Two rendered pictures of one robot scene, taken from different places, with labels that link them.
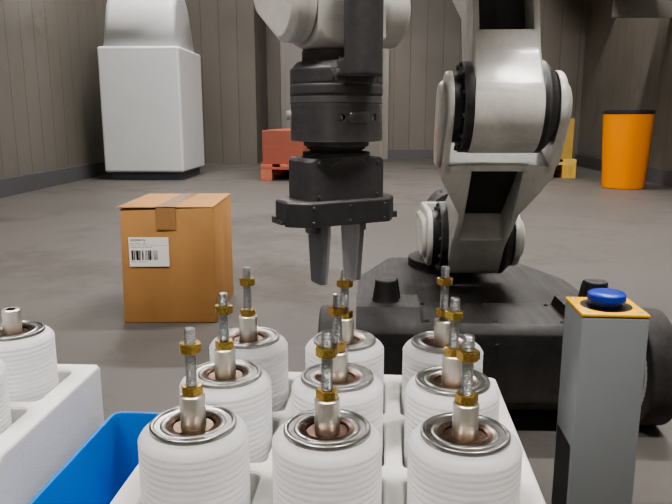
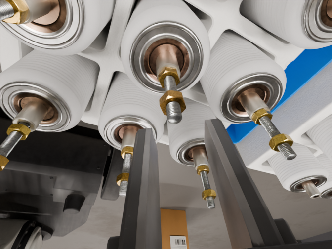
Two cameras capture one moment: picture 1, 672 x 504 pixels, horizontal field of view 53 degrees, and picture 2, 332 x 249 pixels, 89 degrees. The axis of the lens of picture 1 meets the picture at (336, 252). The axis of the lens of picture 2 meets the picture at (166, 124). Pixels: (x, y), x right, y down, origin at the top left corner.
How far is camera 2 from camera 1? 0.60 m
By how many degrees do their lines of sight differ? 41
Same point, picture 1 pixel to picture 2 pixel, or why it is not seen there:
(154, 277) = (175, 230)
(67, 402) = not seen: hidden behind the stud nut
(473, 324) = (16, 169)
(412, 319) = (62, 179)
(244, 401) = (251, 60)
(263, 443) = (218, 51)
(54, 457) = (278, 114)
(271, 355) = (190, 130)
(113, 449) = (235, 127)
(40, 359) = (294, 164)
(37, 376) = not seen: hidden behind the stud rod
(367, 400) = (150, 8)
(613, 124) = not seen: outside the picture
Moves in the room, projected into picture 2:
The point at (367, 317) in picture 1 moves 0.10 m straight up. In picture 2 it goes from (92, 185) to (80, 227)
